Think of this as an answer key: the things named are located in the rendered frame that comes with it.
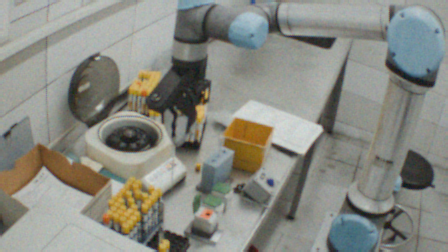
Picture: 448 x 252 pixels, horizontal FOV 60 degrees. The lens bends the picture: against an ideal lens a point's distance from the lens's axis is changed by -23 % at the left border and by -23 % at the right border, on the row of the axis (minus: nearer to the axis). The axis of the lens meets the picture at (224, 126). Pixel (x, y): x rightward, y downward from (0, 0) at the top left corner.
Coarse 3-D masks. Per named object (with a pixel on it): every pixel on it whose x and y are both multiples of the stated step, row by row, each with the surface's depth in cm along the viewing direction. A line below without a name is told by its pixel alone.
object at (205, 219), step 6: (204, 210) 119; (210, 210) 119; (198, 216) 116; (204, 216) 117; (210, 216) 117; (216, 216) 119; (198, 222) 117; (204, 222) 117; (210, 222) 116; (216, 222) 120; (204, 228) 118; (210, 228) 117
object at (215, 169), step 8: (216, 152) 138; (224, 152) 138; (232, 152) 139; (208, 160) 134; (216, 160) 134; (224, 160) 135; (232, 160) 140; (208, 168) 133; (216, 168) 132; (224, 168) 137; (208, 176) 134; (216, 176) 134; (224, 176) 140; (200, 184) 137; (208, 184) 135; (208, 192) 137
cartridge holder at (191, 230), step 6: (192, 222) 123; (186, 228) 121; (192, 228) 119; (198, 228) 118; (216, 228) 121; (186, 234) 120; (192, 234) 119; (198, 234) 119; (204, 234) 118; (210, 234) 117; (216, 234) 120; (222, 234) 121; (204, 240) 119; (210, 240) 118; (216, 240) 118
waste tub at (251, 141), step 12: (240, 120) 156; (228, 132) 152; (240, 132) 158; (252, 132) 157; (264, 132) 156; (228, 144) 146; (240, 144) 145; (252, 144) 144; (264, 144) 158; (240, 156) 147; (252, 156) 146; (264, 156) 147; (240, 168) 149; (252, 168) 148
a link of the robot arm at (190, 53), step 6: (174, 42) 98; (180, 42) 103; (174, 48) 99; (180, 48) 98; (186, 48) 97; (192, 48) 97; (198, 48) 98; (204, 48) 99; (174, 54) 99; (180, 54) 98; (186, 54) 98; (192, 54) 98; (198, 54) 99; (204, 54) 100; (180, 60) 99; (186, 60) 98; (192, 60) 99; (198, 60) 99
